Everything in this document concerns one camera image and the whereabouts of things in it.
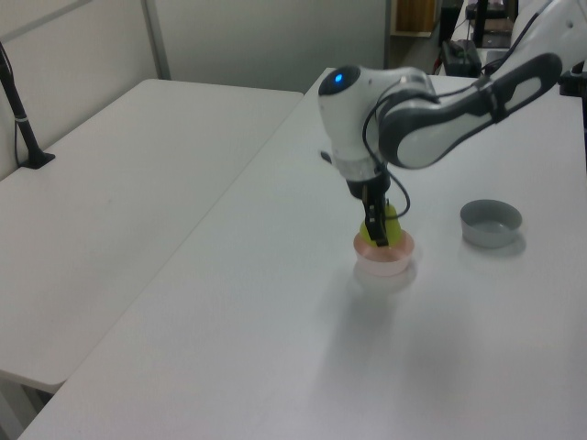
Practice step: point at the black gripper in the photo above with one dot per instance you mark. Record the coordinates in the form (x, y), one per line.
(369, 187)

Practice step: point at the green pear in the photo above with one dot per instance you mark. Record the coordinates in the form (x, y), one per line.
(394, 229)

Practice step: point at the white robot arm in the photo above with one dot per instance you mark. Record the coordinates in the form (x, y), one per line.
(348, 119)

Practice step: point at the pink bowl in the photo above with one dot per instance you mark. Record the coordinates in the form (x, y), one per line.
(385, 263)

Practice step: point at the grey bowl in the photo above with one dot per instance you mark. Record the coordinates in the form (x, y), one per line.
(490, 224)

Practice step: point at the black box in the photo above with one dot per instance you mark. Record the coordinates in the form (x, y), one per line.
(458, 57)

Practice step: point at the light wooden cabinet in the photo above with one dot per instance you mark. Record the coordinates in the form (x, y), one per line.
(415, 16)

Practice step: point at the black metal rack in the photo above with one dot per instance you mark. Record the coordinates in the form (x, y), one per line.
(481, 23)

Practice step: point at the black clamp block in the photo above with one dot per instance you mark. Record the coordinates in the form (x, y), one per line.
(573, 84)

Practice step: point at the white side table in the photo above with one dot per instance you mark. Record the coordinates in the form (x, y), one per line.
(114, 183)

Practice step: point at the black pole stand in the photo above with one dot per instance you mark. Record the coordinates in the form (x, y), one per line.
(20, 119)

